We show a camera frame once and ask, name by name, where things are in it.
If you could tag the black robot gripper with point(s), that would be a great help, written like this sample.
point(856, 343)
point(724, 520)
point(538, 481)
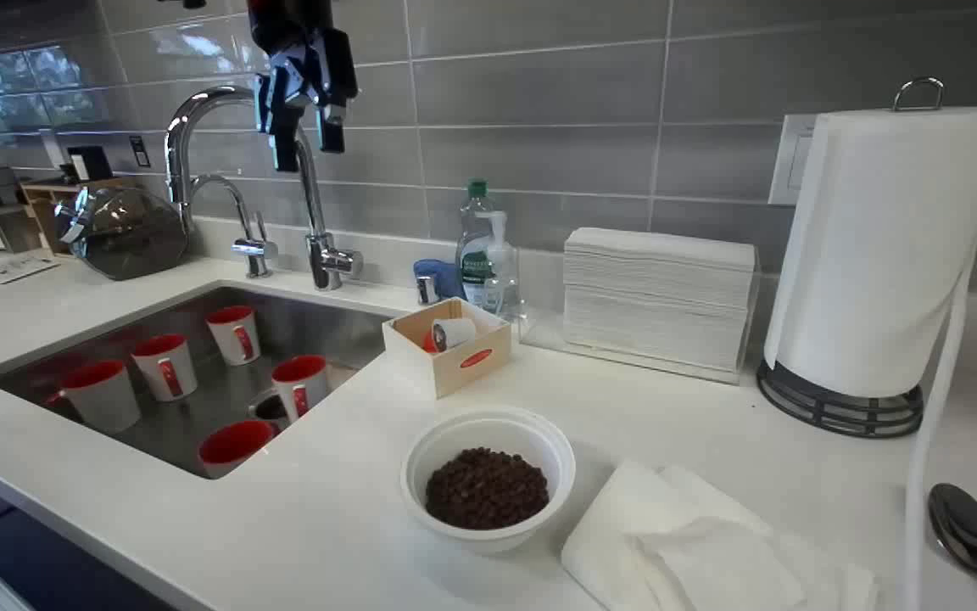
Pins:
point(307, 47)

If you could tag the small wooden box red logo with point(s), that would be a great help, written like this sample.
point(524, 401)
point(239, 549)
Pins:
point(460, 352)

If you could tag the white red capsule in box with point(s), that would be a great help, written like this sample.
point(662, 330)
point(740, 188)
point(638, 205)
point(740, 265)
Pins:
point(447, 334)

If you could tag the tall chrome kitchen faucet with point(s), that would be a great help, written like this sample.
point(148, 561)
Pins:
point(318, 225)

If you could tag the small chrome tap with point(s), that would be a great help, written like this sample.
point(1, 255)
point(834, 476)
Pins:
point(249, 240)

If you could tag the small blue container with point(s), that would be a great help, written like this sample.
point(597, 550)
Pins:
point(431, 278)

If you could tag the white cup red inside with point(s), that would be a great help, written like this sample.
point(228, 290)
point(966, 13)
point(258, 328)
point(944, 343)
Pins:
point(300, 389)
point(234, 338)
point(167, 369)
point(234, 442)
point(101, 395)

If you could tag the clear plastic bottle green cap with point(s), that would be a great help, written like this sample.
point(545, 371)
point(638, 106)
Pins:
point(487, 261)

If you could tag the stainless steel sink basin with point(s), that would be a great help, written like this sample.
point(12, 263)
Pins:
point(170, 425)

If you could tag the printed paper sheet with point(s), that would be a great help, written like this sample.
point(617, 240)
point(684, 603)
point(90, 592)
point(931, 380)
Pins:
point(15, 265)

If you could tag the white bowl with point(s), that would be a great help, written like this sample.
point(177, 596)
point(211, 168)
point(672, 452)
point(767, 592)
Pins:
point(489, 431)

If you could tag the stack of white folded napkins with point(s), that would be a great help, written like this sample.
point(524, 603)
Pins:
point(657, 299)

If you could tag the brown coffee beans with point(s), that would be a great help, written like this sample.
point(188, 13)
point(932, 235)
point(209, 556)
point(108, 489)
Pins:
point(487, 489)

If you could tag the large white paper napkin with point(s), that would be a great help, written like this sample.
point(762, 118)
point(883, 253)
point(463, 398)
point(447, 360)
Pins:
point(609, 544)

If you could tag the dark blue cabinet front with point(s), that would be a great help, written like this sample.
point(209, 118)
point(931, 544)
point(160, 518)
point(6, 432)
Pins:
point(26, 561)

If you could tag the white paper towel roll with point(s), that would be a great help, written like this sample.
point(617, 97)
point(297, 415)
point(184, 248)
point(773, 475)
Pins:
point(883, 248)

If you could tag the paper towel roll on holder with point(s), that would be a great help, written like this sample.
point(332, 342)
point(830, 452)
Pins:
point(840, 408)

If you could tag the folded white paper napkin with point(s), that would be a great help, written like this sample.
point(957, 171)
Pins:
point(738, 564)

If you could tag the metal spoon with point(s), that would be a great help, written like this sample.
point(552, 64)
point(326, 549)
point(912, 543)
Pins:
point(966, 530)

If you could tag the small picture frame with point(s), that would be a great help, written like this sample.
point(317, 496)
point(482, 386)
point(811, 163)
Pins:
point(1, 230)

